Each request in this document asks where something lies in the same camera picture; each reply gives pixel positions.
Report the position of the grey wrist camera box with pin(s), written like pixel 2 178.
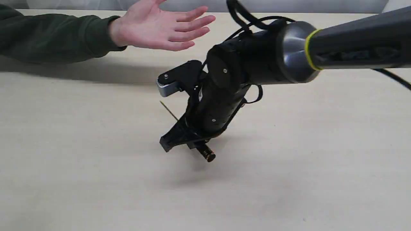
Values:
pixel 184 77

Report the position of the open bare human hand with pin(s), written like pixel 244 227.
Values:
pixel 145 25

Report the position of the forearm in dark green sleeve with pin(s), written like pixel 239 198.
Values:
pixel 54 38

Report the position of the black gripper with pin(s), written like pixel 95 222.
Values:
pixel 213 106

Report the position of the black and gold screwdriver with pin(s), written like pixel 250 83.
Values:
pixel 202 148

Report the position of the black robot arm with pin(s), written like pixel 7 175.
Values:
pixel 276 50

